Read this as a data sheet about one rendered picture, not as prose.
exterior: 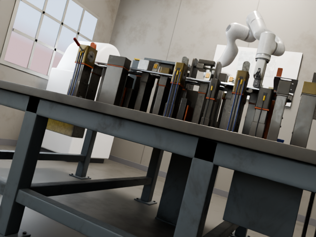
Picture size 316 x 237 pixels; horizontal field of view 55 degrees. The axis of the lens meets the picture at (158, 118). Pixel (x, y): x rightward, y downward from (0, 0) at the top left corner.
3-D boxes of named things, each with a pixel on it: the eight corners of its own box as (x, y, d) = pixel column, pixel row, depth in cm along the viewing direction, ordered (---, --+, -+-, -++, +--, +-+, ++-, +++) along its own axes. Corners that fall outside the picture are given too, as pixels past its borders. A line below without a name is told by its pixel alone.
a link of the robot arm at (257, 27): (269, 35, 199) (280, 61, 177) (247, 28, 197) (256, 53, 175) (277, 23, 193) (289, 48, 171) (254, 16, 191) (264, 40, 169)
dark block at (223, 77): (204, 133, 199) (219, 72, 201) (206, 134, 206) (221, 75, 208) (211, 135, 197) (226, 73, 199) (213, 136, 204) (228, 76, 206)
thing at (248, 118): (238, 141, 172) (250, 91, 173) (239, 141, 175) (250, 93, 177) (251, 144, 169) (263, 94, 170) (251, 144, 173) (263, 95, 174)
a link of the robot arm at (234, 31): (220, 89, 239) (201, 82, 236) (218, 80, 249) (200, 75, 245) (253, 32, 209) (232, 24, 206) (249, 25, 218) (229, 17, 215)
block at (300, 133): (287, 151, 148) (304, 80, 150) (287, 152, 156) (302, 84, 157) (305, 155, 145) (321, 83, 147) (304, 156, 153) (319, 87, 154)
